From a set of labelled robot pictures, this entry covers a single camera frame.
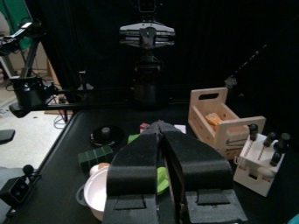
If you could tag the green cloth backdrop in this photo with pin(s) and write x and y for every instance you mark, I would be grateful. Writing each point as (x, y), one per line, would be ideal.
(14, 14)

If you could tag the black chair seat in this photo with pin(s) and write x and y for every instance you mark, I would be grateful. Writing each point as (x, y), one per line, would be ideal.
(6, 136)

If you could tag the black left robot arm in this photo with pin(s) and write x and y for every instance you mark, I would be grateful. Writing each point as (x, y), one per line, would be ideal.
(147, 84)

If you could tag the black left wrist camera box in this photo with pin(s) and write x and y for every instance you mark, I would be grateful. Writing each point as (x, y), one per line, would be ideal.
(147, 5)

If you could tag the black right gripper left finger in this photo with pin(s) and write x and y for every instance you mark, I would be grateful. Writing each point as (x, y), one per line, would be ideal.
(132, 169)

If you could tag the patterned box with green circle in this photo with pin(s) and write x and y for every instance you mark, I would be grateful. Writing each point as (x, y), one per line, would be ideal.
(95, 159)

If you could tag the black horizontal frame bar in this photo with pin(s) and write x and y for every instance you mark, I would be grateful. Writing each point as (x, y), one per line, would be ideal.
(98, 97)

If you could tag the black tripod with camera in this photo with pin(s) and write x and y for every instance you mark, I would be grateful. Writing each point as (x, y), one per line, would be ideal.
(27, 90)

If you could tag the small white toy block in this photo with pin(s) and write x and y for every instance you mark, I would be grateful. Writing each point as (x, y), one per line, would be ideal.
(180, 129)

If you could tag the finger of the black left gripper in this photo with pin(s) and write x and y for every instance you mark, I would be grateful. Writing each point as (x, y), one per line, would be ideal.
(151, 38)
(144, 38)

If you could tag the black small camera box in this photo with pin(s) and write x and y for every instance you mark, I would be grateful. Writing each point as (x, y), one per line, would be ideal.
(15, 189)

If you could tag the orange toy food piece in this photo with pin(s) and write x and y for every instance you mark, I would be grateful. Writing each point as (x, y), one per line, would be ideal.
(214, 120)

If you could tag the small red-marked toy block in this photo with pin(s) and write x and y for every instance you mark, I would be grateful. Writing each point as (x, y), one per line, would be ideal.
(144, 127)

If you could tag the beige toy egg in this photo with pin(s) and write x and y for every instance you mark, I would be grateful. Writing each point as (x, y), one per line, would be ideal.
(99, 167)

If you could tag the white toy pot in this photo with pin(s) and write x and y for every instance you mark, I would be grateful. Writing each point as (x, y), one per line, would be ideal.
(95, 192)

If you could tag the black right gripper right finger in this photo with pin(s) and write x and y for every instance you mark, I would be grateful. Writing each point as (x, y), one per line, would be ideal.
(198, 172)

